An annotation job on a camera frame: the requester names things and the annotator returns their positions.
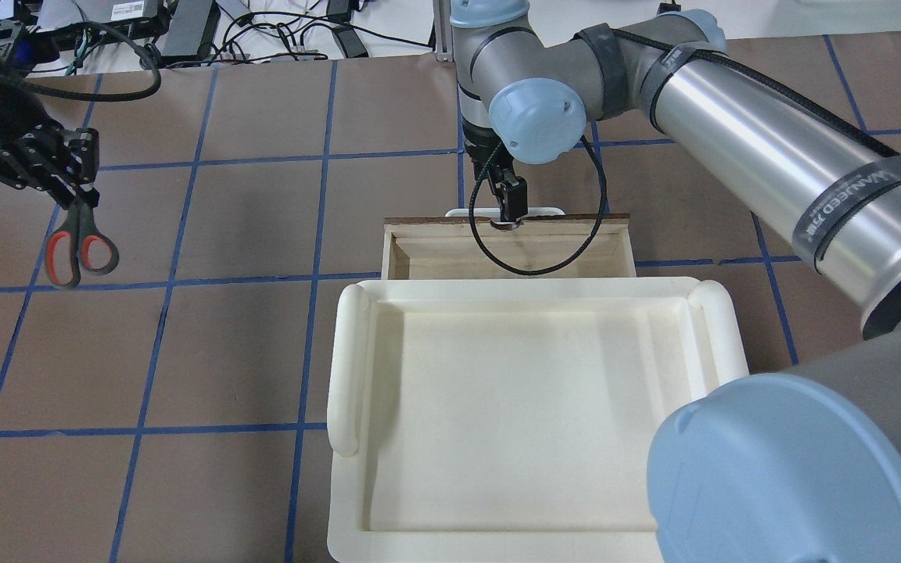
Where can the wooden drawer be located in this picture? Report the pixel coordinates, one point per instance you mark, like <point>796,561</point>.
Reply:
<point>444,248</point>

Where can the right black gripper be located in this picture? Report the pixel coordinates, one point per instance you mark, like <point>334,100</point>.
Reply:
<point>510,193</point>

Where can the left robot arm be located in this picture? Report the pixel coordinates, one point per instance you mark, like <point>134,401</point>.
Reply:
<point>19,107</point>

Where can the white drawer handle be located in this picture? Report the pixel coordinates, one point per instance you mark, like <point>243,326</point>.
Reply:
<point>494,213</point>

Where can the white foam tray box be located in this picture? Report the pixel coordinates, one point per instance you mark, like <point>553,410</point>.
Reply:
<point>509,420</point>

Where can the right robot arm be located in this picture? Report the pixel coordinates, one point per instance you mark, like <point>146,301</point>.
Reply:
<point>801,465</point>

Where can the aluminium frame post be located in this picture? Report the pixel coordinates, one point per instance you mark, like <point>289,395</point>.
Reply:
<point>443,45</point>

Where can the orange grey handled scissors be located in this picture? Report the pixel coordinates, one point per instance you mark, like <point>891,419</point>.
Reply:
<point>79,246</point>

